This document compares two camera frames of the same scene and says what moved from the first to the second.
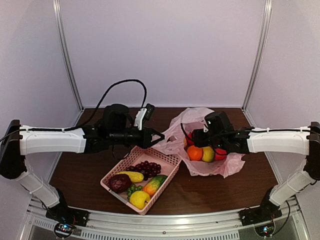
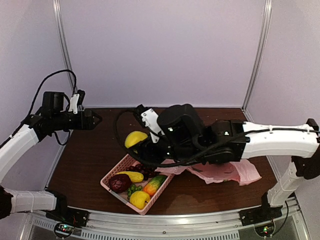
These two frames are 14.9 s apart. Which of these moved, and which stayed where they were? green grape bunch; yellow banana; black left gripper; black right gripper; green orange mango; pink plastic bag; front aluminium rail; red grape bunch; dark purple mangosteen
Moved: black left gripper; pink plastic bag; black right gripper
Stayed: front aluminium rail; yellow banana; green orange mango; green grape bunch; dark purple mangosteen; red grape bunch
